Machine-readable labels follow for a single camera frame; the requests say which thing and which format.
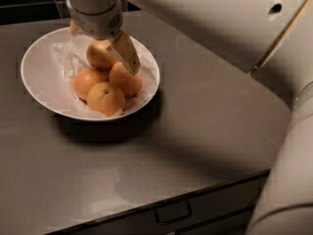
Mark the orange at front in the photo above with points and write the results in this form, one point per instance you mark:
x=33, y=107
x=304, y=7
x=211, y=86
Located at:
x=106, y=98

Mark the yellowish orange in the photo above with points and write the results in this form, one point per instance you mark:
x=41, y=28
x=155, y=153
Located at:
x=98, y=56

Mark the dark drawer front with handle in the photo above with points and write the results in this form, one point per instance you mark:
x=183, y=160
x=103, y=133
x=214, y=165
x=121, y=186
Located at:
x=215, y=210

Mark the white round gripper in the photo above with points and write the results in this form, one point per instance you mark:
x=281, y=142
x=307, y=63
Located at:
x=98, y=23

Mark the orange at left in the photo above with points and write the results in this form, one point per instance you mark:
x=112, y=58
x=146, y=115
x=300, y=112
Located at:
x=85, y=80

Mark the white paper bowl liner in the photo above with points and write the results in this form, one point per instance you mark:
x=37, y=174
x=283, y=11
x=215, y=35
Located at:
x=69, y=56

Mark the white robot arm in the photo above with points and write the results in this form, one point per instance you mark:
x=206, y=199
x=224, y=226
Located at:
x=272, y=40

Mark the orange at right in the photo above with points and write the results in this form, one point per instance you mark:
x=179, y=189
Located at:
x=128, y=83

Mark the large white bowl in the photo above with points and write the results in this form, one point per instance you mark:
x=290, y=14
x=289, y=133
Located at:
x=39, y=74

